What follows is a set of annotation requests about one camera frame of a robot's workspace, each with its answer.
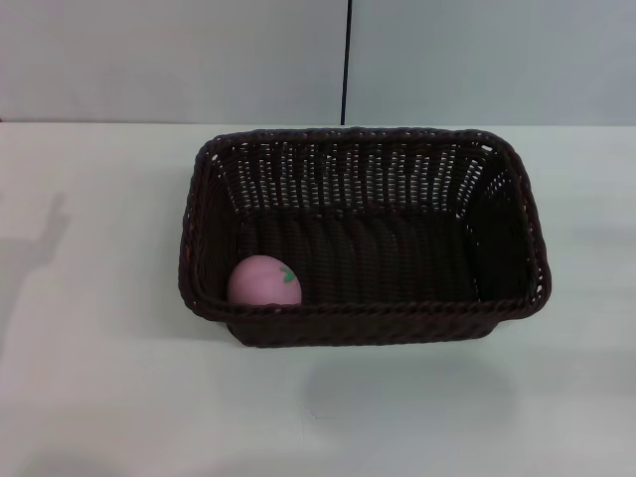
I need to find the pink toy peach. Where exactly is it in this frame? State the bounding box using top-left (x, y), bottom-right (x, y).
top-left (227, 254), bottom-right (304, 307)

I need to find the black woven plastic basket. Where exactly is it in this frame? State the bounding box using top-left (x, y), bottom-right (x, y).
top-left (177, 125), bottom-right (554, 350)

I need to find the black vertical wall strip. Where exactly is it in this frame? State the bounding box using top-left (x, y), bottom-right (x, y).
top-left (340, 0), bottom-right (354, 123)

